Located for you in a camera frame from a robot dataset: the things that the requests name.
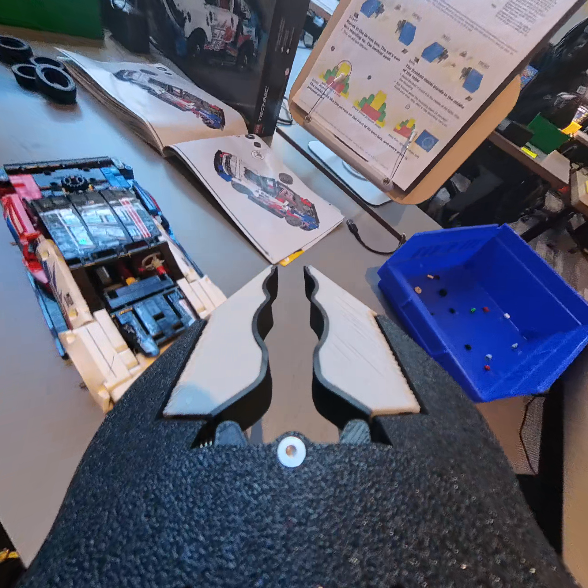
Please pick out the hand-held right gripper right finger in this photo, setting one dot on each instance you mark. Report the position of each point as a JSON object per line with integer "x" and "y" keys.
{"x": 363, "y": 363}

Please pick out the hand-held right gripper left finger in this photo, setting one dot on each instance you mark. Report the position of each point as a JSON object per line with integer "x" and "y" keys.
{"x": 220, "y": 363}

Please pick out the instruction booklet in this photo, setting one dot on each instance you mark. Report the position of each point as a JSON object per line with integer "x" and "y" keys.
{"x": 275, "y": 229}

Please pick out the white brick race car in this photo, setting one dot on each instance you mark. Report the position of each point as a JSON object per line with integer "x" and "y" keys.
{"x": 82, "y": 229}

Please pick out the black toy tire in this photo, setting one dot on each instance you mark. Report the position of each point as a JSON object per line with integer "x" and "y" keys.
{"x": 20, "y": 80}
{"x": 11, "y": 48}
{"x": 46, "y": 60}
{"x": 46, "y": 89}

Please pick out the loose small brick pins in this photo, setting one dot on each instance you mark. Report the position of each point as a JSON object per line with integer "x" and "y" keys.
{"x": 488, "y": 357}

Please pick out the silver monitor stand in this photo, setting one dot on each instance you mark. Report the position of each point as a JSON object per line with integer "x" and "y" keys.
{"x": 349, "y": 174}

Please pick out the blue plastic bin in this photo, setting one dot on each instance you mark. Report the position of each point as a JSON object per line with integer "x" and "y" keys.
{"x": 528, "y": 257}

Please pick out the instruction sheet on wooden board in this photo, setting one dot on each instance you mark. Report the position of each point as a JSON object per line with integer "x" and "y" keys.
{"x": 413, "y": 92}

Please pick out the black printed toy set box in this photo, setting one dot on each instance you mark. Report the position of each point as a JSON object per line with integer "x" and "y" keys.
{"x": 275, "y": 46}

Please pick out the green plastic bin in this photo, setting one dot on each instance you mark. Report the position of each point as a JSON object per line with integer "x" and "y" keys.
{"x": 46, "y": 18}

